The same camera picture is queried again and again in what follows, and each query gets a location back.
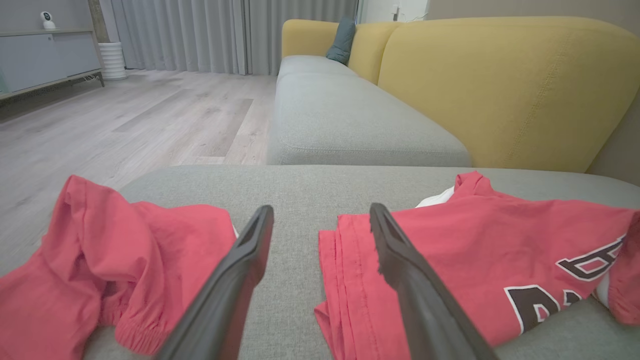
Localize yellow sofa armrest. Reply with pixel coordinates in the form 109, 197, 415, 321
281, 19, 340, 59

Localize large grey sofa seat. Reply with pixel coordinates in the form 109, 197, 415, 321
82, 165, 640, 360

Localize grey low media cabinet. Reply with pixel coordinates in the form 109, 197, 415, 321
0, 28, 106, 101

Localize brown wooden post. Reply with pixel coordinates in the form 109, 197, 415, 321
88, 0, 111, 45

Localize white ribbed cylinder appliance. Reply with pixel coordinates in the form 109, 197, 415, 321
98, 42, 127, 81

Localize grey pleated curtain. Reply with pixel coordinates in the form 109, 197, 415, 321
244, 0, 360, 76
100, 0, 248, 76

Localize grey sofa seat cushion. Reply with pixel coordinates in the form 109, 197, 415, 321
266, 73, 472, 167
276, 55, 359, 79

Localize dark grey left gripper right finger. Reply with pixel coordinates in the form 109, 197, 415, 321
369, 202, 501, 360

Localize teal throw pillow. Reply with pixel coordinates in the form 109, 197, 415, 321
326, 16, 357, 66

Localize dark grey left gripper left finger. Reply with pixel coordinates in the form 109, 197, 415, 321
154, 204, 275, 360

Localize red jersey white sleeves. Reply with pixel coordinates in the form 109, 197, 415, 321
314, 170, 640, 360

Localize red shorts white stripe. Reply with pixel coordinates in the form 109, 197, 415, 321
0, 174, 238, 360

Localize yellow sofa backrest cushion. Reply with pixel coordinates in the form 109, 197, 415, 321
347, 21, 402, 85
377, 16, 640, 174

